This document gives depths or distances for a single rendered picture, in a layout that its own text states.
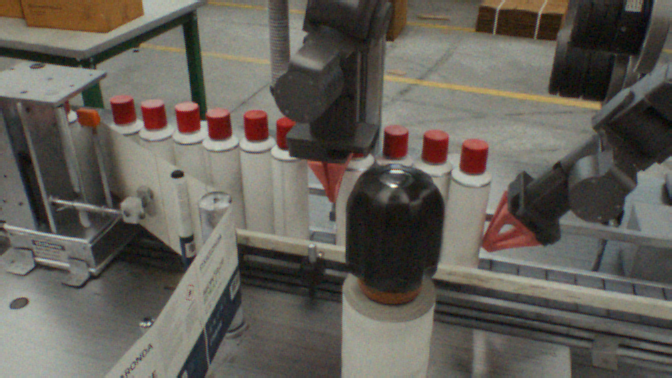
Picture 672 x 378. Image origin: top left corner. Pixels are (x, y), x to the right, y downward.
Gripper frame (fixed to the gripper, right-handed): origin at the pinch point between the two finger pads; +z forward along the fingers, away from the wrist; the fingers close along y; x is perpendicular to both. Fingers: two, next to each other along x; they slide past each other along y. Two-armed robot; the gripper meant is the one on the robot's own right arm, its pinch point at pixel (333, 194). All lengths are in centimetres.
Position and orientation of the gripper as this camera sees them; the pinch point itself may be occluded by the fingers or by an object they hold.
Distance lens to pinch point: 78.6
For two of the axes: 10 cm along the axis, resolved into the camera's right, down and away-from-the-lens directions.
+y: 9.6, 1.4, -2.5
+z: 0.1, 8.6, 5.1
